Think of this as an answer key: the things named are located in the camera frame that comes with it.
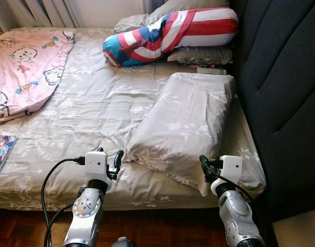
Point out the anime cover book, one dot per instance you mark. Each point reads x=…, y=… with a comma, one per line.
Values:
x=3, y=152

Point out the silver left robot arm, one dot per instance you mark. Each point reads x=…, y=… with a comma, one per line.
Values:
x=85, y=216

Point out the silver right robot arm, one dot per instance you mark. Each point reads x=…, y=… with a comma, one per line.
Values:
x=234, y=211

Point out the large grey floral pillow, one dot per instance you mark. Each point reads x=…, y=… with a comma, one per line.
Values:
x=188, y=123

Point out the bed with grey floral sheet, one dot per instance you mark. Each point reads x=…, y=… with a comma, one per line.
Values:
x=106, y=103

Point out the robot left leg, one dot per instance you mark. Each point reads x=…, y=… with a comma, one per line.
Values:
x=124, y=242

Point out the white flat box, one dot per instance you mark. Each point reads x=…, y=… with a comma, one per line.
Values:
x=211, y=70

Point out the pink cartoon bear blanket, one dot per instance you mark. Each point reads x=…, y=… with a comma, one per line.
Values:
x=29, y=67

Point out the dark grey floral pillow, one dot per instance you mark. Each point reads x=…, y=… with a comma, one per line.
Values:
x=204, y=55

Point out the dark grey upholstered headboard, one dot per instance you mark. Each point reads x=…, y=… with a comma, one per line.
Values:
x=281, y=77

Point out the plain grey pillow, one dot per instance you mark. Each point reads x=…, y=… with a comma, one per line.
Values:
x=132, y=21

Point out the red white blue bolster pillow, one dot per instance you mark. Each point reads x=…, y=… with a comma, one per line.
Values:
x=198, y=31

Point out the grey curtain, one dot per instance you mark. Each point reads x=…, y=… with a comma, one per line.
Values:
x=39, y=13

